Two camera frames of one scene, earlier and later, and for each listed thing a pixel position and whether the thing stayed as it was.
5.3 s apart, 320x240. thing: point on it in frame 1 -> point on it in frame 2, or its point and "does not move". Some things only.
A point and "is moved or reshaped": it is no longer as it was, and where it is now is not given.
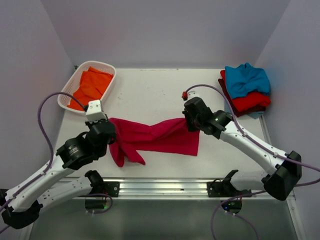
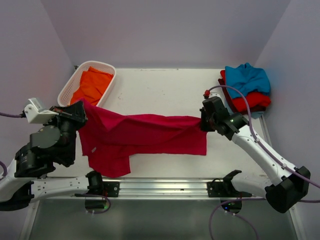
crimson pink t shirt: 171,137 is moved or reshaped
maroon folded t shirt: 239,114 does not move
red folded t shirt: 252,101 does not move
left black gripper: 89,124 -> 76,112
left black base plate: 112,188 does not move
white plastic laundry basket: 66,94 does not move
